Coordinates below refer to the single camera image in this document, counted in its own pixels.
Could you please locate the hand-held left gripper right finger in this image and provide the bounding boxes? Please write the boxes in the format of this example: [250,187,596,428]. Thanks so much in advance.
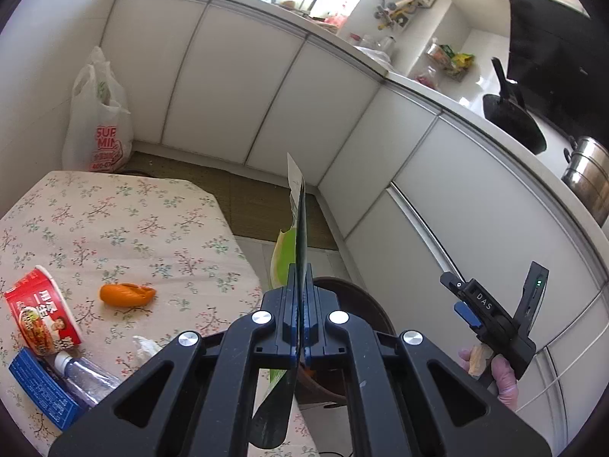
[301,263,553,457]

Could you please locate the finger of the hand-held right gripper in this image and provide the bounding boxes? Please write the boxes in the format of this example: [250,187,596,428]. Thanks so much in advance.
[453,301,480,330]
[440,270,467,297]

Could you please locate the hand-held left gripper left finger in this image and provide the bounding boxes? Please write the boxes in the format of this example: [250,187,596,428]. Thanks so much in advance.
[48,263,303,457]

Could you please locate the green snack bag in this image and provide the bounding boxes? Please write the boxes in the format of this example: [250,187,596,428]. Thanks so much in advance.
[250,152,310,448]

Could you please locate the brown round trash bin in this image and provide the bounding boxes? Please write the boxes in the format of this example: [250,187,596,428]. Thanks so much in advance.
[297,278,393,407]

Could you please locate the white tissue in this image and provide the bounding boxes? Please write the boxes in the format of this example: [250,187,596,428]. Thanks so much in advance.
[132,336,163,367]

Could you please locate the orange peel piece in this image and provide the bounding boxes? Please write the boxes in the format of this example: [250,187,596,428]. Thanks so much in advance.
[99,283,157,308]

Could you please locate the clear plastic bottle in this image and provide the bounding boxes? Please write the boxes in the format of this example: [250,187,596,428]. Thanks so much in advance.
[53,350,123,407]

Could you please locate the red instant noodle cup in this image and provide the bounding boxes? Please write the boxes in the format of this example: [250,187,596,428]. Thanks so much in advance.
[4,265,83,357]

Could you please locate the blue cardboard box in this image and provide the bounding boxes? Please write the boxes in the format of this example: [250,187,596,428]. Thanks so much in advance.
[8,347,81,431]

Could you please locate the person's right hand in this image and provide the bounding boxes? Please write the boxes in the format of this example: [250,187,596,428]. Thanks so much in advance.
[458,345,519,412]

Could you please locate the stainless steel pot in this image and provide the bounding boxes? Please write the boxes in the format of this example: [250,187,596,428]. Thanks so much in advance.
[561,136,609,227]

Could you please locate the black frying pan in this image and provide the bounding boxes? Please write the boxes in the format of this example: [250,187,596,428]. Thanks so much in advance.
[482,57,548,155]

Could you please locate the white kitchen cabinets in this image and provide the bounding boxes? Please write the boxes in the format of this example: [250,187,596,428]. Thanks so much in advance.
[102,0,609,439]

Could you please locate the white kitchen countertop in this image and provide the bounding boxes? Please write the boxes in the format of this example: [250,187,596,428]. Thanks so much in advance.
[121,0,609,248]

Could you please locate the white plastic shopping bag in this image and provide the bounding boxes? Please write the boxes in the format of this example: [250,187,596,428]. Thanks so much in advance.
[62,46,135,173]

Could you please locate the black range hood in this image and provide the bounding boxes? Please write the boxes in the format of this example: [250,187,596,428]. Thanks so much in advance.
[507,0,609,127]

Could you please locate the wall basket of seasoning packets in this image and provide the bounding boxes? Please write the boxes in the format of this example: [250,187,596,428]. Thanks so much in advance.
[425,39,477,81]

